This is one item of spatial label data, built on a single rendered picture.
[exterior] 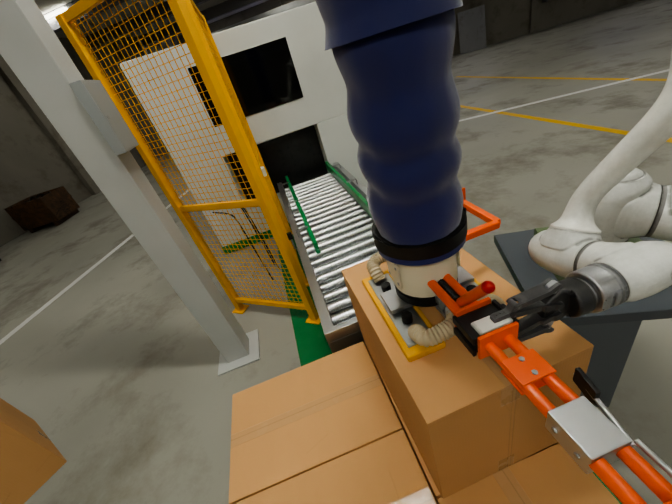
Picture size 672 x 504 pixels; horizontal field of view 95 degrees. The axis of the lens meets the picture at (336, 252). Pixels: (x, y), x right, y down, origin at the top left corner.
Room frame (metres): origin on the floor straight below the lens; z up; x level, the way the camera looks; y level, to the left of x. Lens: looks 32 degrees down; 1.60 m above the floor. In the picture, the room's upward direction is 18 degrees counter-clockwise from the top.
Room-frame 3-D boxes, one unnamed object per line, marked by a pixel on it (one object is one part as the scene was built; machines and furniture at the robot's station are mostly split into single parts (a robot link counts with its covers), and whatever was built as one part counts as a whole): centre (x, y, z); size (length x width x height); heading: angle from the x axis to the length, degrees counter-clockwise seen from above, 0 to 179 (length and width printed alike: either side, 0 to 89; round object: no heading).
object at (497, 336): (0.40, -0.23, 1.07); 0.10 x 0.08 x 0.06; 95
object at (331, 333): (1.01, -0.19, 0.58); 0.70 x 0.03 x 0.06; 95
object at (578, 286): (0.40, -0.40, 1.07); 0.09 x 0.07 x 0.08; 95
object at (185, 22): (1.94, 0.62, 1.05); 0.87 x 0.10 x 2.10; 57
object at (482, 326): (0.38, -0.24, 1.09); 0.07 x 0.03 x 0.01; 95
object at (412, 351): (0.64, -0.12, 0.97); 0.34 x 0.10 x 0.05; 5
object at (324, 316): (2.14, 0.25, 0.50); 2.31 x 0.05 x 0.19; 5
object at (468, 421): (0.64, -0.23, 0.74); 0.60 x 0.40 x 0.40; 7
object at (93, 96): (1.67, 0.79, 1.62); 0.20 x 0.05 x 0.30; 5
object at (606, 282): (0.40, -0.47, 1.07); 0.09 x 0.06 x 0.09; 5
